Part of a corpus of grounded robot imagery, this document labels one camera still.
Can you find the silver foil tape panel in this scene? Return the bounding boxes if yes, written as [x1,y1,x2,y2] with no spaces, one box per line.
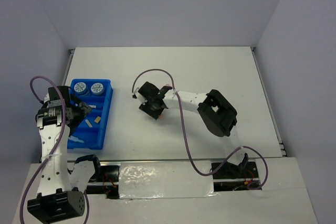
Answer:
[119,161,216,199]

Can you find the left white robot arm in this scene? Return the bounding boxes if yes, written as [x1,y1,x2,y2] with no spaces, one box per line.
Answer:
[27,86,103,223]

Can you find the grey rectangular eraser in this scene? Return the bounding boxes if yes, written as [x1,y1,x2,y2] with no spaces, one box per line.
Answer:
[85,119,92,128]

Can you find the blue plastic divided tray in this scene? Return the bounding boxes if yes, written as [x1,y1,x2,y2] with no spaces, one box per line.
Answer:
[68,79,113,150]

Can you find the tan small eraser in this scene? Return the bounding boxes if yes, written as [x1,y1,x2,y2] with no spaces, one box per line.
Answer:
[95,116,101,123]

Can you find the blue correction tape case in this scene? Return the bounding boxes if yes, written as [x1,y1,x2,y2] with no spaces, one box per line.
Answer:
[68,136,84,143]

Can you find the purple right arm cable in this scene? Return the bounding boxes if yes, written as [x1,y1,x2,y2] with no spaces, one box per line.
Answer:
[131,69,269,190]

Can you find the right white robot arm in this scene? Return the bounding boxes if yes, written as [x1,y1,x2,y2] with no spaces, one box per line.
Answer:
[132,82,248,177]

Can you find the blue paint jar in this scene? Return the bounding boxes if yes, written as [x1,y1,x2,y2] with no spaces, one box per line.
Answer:
[73,82,89,96]
[90,82,104,96]

